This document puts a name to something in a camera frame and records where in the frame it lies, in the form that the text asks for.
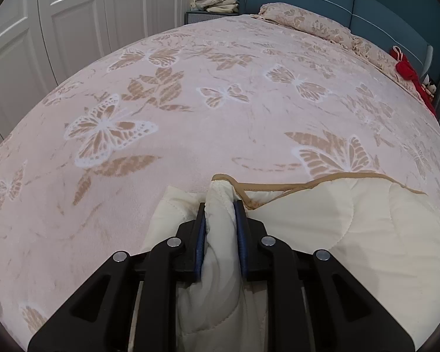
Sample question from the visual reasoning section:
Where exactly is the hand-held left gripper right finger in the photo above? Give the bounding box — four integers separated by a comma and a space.
234, 200, 416, 352

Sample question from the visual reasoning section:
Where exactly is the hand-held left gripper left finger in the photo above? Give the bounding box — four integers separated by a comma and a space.
27, 202, 207, 352

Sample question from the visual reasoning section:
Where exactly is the cream quilted jacket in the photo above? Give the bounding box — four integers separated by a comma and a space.
130, 173, 440, 352

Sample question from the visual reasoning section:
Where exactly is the pink butterfly blanket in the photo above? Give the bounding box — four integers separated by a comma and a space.
0, 14, 440, 352

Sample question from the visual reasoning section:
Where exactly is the grey bedside table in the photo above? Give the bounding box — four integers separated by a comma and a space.
185, 10, 243, 27

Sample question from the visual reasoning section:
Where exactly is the pink butterfly pillow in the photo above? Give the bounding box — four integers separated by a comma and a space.
348, 35, 405, 82
251, 3, 353, 43

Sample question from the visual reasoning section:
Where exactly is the red garment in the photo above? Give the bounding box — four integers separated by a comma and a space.
390, 46, 439, 117

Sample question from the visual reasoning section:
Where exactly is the pile of beige cloths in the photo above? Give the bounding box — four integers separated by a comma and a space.
189, 0, 240, 15

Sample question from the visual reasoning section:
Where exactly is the white panelled wardrobe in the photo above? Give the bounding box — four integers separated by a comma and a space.
0, 0, 207, 148

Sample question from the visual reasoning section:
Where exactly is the blue upholstered bed headboard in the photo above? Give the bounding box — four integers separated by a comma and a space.
240, 0, 440, 78

